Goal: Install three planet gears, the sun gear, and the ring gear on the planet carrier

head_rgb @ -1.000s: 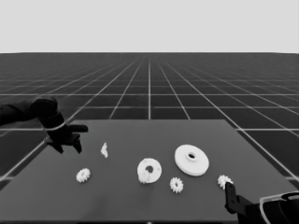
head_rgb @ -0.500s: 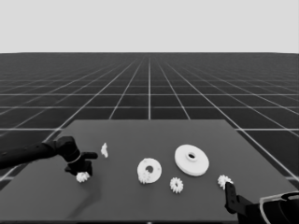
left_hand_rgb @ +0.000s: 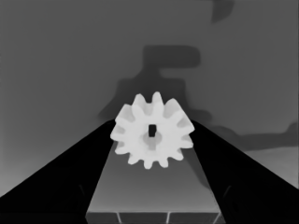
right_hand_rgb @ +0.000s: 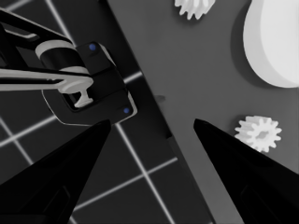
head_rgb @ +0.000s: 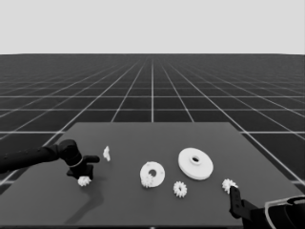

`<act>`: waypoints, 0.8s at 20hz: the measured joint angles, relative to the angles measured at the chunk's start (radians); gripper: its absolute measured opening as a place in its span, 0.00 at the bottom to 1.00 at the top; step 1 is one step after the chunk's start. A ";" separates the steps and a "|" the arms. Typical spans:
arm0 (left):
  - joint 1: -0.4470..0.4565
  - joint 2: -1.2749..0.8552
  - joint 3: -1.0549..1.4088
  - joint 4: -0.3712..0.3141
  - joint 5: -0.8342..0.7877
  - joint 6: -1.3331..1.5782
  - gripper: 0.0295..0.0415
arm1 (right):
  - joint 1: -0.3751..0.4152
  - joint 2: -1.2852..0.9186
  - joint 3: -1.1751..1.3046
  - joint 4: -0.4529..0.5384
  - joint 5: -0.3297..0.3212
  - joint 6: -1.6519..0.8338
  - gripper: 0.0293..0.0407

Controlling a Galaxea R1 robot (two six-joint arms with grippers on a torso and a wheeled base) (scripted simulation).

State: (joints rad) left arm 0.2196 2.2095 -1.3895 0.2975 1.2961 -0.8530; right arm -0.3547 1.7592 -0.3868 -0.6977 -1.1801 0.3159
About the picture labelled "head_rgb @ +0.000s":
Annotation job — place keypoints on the small white gear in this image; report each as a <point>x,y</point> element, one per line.
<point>225,183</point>
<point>150,183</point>
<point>184,190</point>
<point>82,182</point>

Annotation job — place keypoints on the large thick white disc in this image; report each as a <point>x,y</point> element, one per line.
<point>203,168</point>

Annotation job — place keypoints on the small white T-shaped piece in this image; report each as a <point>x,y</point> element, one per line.
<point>106,153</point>

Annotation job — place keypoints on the white round carrier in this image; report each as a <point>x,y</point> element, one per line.
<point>158,180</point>

